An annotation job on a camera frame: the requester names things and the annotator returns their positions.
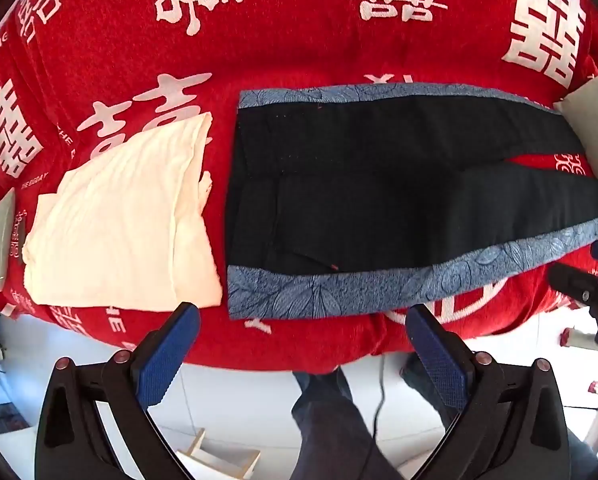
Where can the grey pillow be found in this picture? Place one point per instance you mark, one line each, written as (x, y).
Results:
(594, 120)

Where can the black pants with blue trim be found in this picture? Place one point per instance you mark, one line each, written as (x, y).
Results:
(354, 185)

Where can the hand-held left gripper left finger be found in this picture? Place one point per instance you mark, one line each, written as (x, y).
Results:
(171, 350)

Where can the cream folded cloth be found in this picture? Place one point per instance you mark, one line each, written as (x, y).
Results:
(119, 220)

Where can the person's left leg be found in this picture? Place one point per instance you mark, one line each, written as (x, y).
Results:
(339, 430)

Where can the red printed blanket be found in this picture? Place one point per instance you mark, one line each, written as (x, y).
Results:
(304, 35)

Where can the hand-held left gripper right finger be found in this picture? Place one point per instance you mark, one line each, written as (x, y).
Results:
(439, 360)

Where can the pale grey pad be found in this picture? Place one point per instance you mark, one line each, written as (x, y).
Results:
(0, 240)

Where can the light wooden box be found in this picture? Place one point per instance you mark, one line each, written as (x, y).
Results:
(219, 455)

